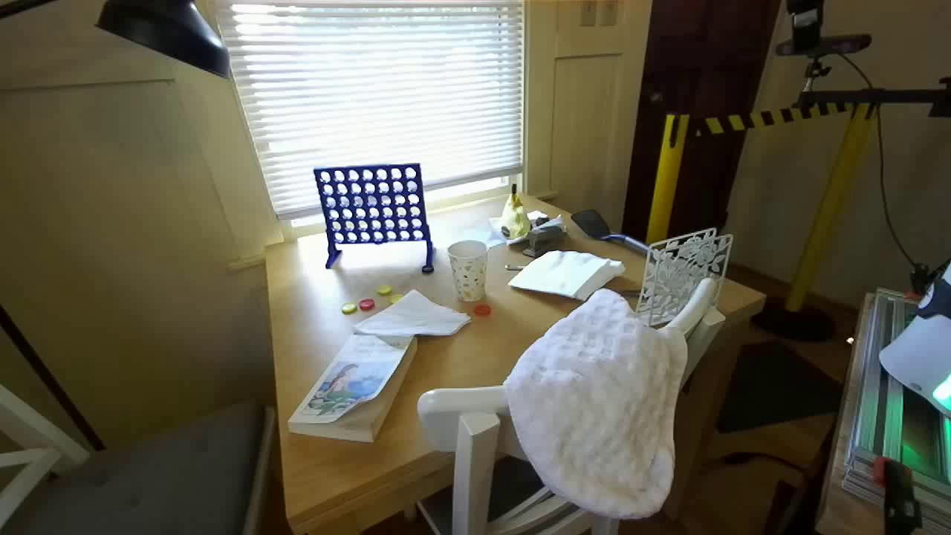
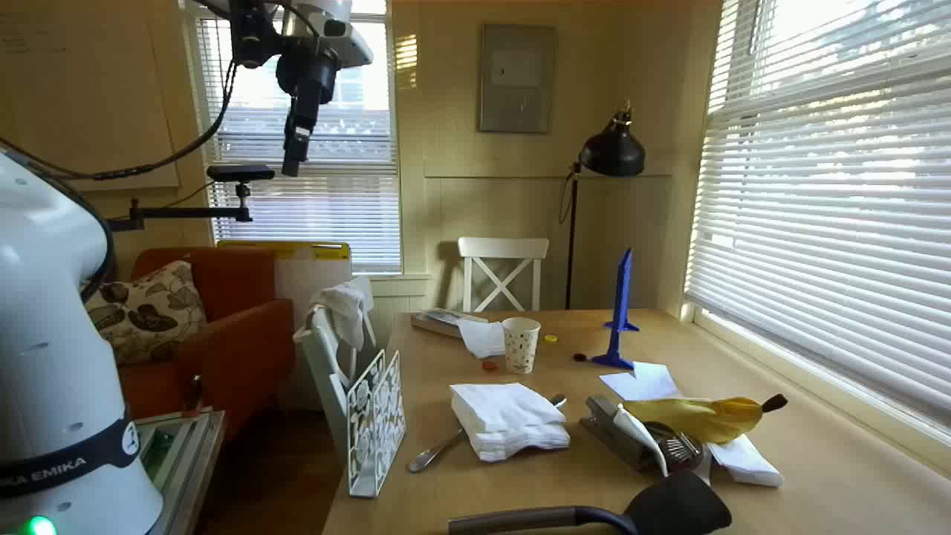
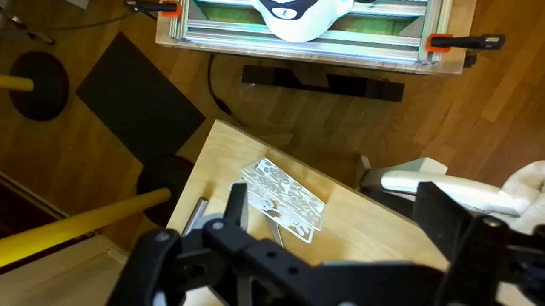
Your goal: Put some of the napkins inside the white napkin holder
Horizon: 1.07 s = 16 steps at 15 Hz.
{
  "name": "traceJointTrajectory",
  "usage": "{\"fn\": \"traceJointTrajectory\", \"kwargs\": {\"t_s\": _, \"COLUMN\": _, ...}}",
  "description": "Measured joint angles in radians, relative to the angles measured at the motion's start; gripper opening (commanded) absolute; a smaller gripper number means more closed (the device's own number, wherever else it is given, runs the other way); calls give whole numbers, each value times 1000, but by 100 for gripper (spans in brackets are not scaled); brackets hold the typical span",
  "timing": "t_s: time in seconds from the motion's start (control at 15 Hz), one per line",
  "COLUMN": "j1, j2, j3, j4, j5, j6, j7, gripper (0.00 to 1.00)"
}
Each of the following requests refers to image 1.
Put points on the white napkin stack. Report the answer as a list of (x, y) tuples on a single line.
[(566, 272)]

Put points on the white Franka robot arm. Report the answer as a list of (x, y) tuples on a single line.
[(922, 359)]

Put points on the loose white napkin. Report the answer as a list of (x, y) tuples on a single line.
[(410, 315)]

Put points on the white perforated napkin holder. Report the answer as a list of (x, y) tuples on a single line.
[(685, 263)]

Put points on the metal spoon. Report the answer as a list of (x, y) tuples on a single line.
[(514, 264)]

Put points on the red game token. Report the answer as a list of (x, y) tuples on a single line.
[(367, 304), (481, 309)]

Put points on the yellow banana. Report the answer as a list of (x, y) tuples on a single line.
[(512, 220)]

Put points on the yellow game token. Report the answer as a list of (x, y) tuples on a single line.
[(383, 292), (349, 307)]

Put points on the white wooden chair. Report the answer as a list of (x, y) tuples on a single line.
[(460, 410)]

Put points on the illustrated paperback book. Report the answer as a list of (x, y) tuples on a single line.
[(352, 388)]

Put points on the white textured towel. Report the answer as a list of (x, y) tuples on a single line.
[(594, 404)]

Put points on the cream panelled door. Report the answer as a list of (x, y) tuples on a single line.
[(584, 119)]

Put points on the white window blind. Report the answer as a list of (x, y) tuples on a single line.
[(374, 89)]

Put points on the grey seat cushion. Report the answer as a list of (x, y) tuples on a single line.
[(168, 478)]

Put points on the black tool red tip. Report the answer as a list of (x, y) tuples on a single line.
[(897, 499)]

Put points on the white cross-back chair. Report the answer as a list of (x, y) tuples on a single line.
[(31, 450)]

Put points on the blue Connect Four frame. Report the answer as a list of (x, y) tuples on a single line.
[(373, 166)]

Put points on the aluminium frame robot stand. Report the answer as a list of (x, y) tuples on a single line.
[(878, 417)]

